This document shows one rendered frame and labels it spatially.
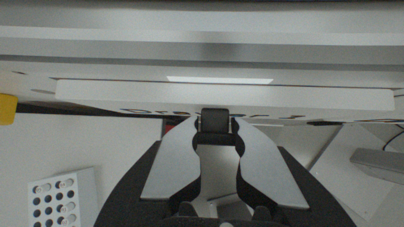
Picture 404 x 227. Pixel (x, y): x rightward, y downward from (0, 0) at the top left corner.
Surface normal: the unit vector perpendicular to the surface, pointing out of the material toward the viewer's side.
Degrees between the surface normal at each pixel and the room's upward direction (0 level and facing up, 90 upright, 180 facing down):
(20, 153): 0
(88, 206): 90
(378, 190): 5
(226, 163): 0
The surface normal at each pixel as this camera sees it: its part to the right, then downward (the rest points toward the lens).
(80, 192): 0.98, -0.20
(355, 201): -0.06, -0.08
